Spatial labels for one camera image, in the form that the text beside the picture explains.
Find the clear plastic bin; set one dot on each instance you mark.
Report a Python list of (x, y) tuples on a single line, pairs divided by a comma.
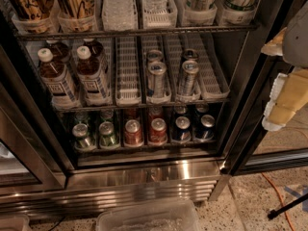
[(173, 214)]

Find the red soda can front right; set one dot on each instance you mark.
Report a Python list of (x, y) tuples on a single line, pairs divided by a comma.
[(158, 131)]

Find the silver tall can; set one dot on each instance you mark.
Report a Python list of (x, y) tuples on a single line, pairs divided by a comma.
[(189, 54), (154, 55), (156, 73), (187, 77)]

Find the silver tall can front left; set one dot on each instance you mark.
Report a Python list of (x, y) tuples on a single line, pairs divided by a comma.
[(156, 73)]

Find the fridge glass door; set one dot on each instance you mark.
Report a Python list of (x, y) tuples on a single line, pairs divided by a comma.
[(255, 149)]

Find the black tripod leg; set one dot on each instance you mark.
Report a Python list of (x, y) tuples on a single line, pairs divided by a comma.
[(275, 213)]

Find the empty white tray right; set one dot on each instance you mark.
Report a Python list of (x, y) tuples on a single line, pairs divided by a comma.
[(211, 77)]

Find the blue soda can front right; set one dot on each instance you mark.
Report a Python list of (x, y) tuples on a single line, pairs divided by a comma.
[(205, 128)]

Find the brown tea can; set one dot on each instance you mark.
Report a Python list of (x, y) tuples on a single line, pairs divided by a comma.
[(30, 2), (77, 0)]

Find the brown tea can far left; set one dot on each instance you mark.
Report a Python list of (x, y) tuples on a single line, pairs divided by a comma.
[(30, 2)]

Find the tea bottle back right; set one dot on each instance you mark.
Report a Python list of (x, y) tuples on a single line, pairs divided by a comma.
[(97, 50)]

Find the silver tall can front right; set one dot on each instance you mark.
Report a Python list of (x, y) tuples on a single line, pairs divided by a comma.
[(187, 77)]

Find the red soda can front left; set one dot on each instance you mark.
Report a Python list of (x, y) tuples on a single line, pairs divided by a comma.
[(133, 132)]

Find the blue soda can front left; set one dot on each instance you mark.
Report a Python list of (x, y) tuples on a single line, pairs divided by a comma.
[(181, 131)]

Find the silver tall can back left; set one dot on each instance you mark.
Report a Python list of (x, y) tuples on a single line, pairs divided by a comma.
[(154, 55)]

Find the tea bottle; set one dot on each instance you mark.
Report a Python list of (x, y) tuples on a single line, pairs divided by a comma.
[(59, 50), (58, 80), (97, 50), (94, 79)]

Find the green soda can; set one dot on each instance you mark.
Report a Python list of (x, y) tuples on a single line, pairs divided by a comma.
[(107, 134), (83, 137)]

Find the tea bottle front right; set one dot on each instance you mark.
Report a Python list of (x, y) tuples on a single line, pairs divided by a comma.
[(94, 79)]

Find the clear plastic bin corner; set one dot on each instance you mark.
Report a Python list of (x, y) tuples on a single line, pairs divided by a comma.
[(15, 223)]

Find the green soda can front left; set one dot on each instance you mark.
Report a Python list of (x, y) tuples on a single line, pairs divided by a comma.
[(83, 137)]

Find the blue soda can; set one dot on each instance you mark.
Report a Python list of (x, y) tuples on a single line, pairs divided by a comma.
[(205, 128), (181, 131)]

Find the empty white shelf tray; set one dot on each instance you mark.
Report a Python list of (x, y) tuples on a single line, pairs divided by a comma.
[(127, 77)]

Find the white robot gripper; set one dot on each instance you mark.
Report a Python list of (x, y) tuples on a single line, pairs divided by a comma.
[(296, 45)]

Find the red soda can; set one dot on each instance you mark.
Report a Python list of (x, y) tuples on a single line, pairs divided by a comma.
[(133, 132), (158, 131)]

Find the tea bottle front left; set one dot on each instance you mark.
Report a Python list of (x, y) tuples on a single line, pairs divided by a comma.
[(58, 80)]

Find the tea bottle back left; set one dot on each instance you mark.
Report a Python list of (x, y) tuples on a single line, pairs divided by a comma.
[(59, 50)]

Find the green soda can front right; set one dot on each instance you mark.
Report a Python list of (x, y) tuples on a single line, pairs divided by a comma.
[(107, 134)]

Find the stainless steel fridge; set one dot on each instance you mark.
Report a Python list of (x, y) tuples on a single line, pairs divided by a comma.
[(46, 176)]

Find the silver tall can back right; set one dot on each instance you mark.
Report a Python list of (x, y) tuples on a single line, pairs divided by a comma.
[(189, 54)]

